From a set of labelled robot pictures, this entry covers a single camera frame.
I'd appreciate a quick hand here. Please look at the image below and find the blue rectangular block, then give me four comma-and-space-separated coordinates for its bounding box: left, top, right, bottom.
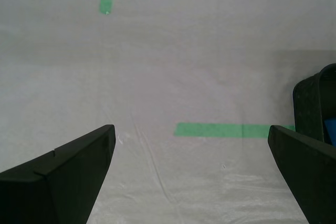
323, 118, 336, 146

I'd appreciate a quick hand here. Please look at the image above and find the long green tape strip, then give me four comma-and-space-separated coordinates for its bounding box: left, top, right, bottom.
174, 122, 296, 139

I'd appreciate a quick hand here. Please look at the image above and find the small green tape marker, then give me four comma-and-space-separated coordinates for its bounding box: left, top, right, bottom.
99, 0, 113, 15

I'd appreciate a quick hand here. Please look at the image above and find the black perforated plastic basket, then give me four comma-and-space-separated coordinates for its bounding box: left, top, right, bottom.
292, 62, 336, 146

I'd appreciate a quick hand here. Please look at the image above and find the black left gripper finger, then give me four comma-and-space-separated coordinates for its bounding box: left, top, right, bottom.
267, 125, 336, 224
0, 124, 117, 224

